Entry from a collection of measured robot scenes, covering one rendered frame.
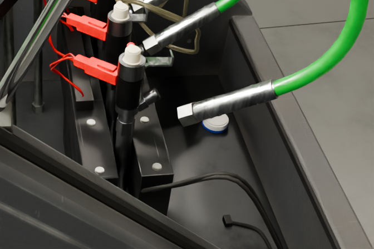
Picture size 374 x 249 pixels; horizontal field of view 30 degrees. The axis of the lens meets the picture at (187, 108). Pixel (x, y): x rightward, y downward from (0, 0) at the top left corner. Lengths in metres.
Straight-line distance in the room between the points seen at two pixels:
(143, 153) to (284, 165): 0.21
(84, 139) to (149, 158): 0.08
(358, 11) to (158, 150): 0.32
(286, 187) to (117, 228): 0.59
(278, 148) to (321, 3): 2.23
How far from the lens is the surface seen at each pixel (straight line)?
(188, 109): 0.64
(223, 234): 0.93
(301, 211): 0.88
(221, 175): 0.73
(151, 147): 0.80
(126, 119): 0.76
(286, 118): 0.93
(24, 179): 0.32
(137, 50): 0.71
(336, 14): 3.09
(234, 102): 0.63
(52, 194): 0.33
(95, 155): 0.79
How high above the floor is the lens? 1.53
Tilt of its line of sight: 40 degrees down
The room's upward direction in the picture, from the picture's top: 10 degrees clockwise
